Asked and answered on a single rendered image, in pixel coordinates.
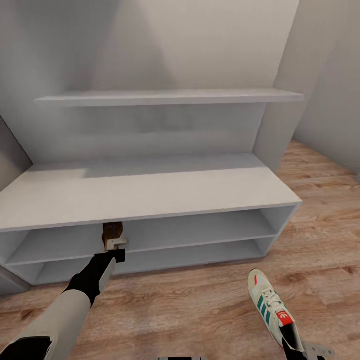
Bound gym shoe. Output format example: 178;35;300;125
247;268;305;352

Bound sandal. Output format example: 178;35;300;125
101;221;123;252

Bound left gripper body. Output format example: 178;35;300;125
110;248;126;263

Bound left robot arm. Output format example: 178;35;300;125
0;237;130;360

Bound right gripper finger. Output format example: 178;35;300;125
282;339;293;359

